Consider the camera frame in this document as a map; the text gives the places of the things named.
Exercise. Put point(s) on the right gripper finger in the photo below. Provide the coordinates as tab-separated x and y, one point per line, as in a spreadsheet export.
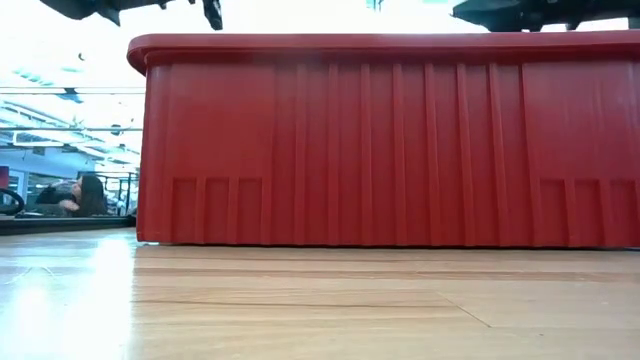
495	15

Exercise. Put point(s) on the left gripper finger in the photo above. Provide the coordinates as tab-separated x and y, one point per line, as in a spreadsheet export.
213	12

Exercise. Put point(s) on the red plastic ribbed bin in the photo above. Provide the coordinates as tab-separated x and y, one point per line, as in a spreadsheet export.
385	150

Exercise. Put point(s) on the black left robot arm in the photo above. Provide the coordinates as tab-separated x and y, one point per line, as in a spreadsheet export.
100	6

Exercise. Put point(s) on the small dark ceiling fixture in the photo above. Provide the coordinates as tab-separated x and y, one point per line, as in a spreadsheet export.
71	92

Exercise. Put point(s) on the black metal railing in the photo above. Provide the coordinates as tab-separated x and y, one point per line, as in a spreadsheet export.
122	173

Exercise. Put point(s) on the person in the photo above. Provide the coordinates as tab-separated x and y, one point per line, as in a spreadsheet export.
90	197

